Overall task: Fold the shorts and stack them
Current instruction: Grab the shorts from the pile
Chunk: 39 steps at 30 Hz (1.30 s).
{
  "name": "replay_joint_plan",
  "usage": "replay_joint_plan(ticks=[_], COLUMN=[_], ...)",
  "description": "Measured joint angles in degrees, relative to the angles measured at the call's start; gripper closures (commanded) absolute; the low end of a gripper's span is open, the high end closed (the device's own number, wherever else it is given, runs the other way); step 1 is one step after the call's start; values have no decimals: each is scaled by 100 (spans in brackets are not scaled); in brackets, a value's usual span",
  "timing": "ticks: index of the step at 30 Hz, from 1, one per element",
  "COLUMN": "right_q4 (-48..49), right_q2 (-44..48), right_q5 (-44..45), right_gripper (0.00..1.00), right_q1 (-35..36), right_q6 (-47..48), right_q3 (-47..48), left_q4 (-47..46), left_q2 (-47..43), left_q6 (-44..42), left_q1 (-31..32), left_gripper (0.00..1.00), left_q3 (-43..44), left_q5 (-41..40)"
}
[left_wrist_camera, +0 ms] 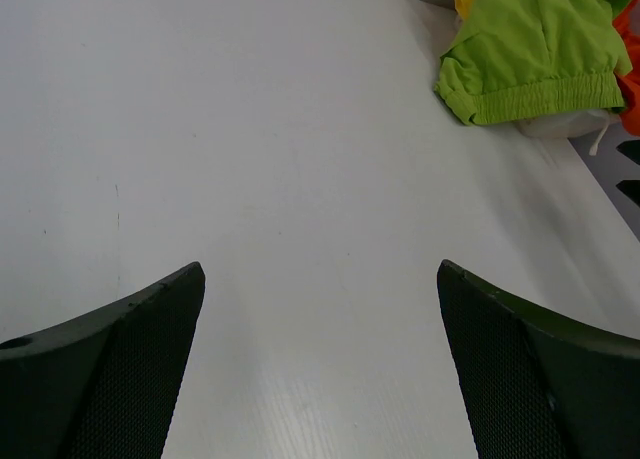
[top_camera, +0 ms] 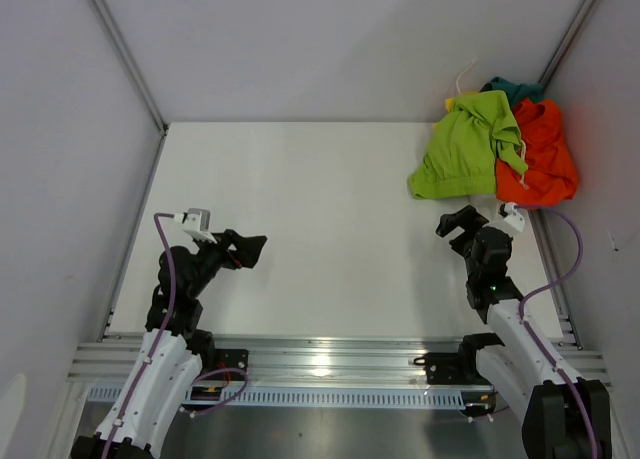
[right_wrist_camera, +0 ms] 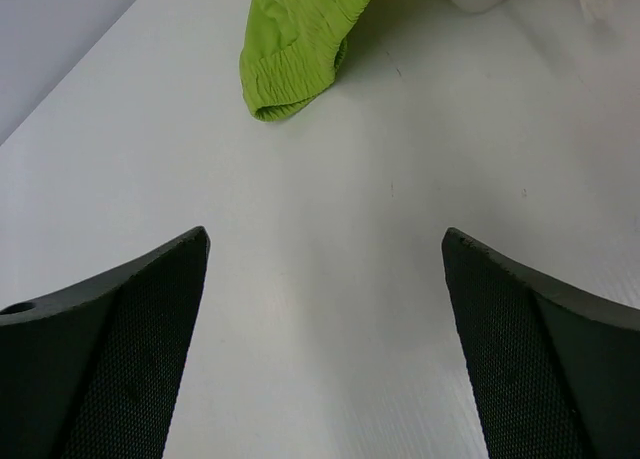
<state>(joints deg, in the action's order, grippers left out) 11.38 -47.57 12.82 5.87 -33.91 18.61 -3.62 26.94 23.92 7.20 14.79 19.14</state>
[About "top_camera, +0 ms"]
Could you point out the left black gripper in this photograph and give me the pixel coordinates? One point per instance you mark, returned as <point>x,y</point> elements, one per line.
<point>247,248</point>

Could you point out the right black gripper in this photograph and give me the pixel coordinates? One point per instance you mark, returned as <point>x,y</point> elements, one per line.
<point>467,219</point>

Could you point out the lime green shorts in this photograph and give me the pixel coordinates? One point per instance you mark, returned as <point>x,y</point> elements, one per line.
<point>460,157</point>

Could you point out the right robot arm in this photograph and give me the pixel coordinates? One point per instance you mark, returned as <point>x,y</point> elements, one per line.
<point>562,413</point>

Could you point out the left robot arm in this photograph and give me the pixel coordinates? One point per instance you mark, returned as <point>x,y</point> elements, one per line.
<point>175,353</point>

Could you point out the orange shorts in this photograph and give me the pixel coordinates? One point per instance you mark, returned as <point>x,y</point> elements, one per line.
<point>551,176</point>

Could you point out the yellow shorts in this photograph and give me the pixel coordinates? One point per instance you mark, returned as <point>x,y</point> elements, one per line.
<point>449,102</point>

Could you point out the teal shorts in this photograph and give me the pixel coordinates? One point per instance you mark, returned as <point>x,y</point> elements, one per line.
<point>515,92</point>

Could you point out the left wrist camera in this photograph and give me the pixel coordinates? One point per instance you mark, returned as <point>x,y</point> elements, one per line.
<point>195,223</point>

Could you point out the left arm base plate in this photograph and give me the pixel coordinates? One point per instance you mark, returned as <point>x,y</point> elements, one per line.
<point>232,358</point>

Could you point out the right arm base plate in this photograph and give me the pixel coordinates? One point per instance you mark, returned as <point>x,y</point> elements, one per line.
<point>442,368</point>

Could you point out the aluminium rail frame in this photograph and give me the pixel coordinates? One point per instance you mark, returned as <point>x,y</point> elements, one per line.
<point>298,362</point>

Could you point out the slotted cable duct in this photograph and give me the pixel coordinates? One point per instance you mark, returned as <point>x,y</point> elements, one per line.
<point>436,399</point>

